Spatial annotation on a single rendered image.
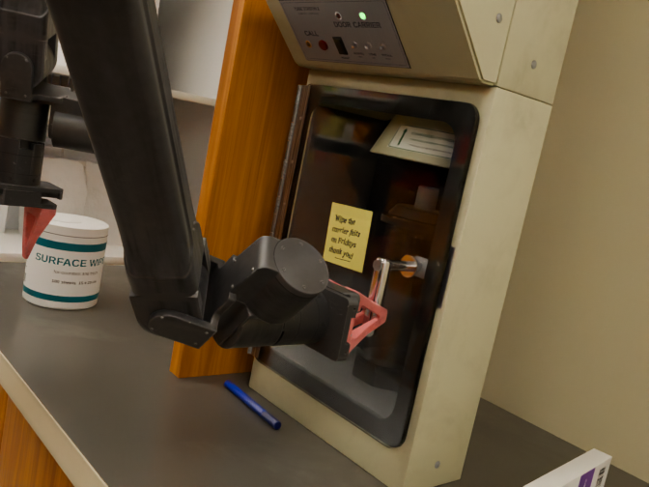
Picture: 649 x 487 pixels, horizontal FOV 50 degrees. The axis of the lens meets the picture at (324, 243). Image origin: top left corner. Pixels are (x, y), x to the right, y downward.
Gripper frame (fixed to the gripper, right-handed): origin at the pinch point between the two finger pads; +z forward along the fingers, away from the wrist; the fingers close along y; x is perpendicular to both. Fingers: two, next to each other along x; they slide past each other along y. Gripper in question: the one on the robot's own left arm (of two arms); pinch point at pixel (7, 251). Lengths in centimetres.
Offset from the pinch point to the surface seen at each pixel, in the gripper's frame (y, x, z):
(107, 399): 10.6, -12.8, 16.1
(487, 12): 29, -46, -37
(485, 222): 36, -45, -16
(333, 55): 28.7, -23.1, -32.0
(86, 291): 21.0, 23.3, 12.4
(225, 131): 24.1, -8.5, -20.1
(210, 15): 74, 91, -49
